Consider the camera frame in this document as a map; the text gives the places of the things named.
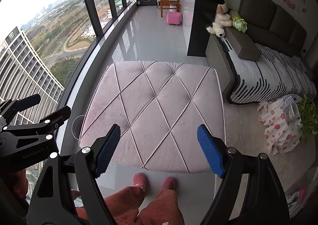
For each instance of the floral cloth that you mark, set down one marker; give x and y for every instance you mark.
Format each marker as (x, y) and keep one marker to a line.
(278, 128)

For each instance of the white pink plastic bag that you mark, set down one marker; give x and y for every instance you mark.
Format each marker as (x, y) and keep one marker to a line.
(295, 197)

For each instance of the green cabbage plush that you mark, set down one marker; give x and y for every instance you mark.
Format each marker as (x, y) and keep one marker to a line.
(238, 22)

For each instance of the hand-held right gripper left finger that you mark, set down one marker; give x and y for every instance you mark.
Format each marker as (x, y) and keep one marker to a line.
(108, 150)

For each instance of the person's leg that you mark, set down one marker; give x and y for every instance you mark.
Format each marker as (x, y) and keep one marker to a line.
(164, 207)
(119, 205)

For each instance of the green plant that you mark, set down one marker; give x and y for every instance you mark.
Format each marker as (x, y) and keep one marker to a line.
(308, 110)

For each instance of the black white checked cloth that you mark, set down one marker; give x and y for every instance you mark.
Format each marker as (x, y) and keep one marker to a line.
(290, 100)

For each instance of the person's left leg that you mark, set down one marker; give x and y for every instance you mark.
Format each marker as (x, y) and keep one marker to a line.
(119, 205)

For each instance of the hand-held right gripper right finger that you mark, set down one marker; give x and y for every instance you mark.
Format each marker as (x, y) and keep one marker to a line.
(211, 150)

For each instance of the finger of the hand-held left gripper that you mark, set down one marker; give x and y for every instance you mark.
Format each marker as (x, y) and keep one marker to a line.
(58, 115)
(27, 102)

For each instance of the clear plastic container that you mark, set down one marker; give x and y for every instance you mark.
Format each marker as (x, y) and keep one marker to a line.
(293, 113)

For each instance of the black white striped blanket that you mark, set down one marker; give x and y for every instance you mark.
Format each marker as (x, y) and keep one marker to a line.
(268, 73)

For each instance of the pink fuzzy slipper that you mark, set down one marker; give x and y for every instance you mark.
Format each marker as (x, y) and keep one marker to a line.
(169, 183)
(141, 180)

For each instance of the grey sofa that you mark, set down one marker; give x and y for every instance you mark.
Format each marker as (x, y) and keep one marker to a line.
(268, 16)

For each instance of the teddy bear toy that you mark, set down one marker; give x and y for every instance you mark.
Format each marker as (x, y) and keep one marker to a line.
(222, 17)

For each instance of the person's right leg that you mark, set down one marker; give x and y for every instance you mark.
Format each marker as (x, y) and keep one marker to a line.
(164, 207)

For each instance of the person's left hand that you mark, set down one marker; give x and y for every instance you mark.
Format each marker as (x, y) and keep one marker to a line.
(18, 184)

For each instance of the wooden chair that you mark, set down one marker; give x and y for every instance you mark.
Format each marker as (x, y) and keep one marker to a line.
(166, 2)

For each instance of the pink stool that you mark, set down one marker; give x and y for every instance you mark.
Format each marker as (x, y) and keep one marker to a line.
(174, 18)

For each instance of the grey sofa cushion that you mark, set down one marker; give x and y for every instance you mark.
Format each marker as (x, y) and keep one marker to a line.
(242, 43)

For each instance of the high-rise apartment building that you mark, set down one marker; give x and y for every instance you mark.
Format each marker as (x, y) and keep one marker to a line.
(24, 70)

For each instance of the cream carpet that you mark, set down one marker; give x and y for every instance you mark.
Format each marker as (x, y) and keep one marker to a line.
(243, 128)

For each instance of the white plush dog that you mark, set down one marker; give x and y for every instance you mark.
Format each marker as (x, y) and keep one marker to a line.
(216, 29)

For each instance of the pink quilted ottoman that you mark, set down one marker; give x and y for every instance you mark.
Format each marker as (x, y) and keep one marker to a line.
(154, 115)

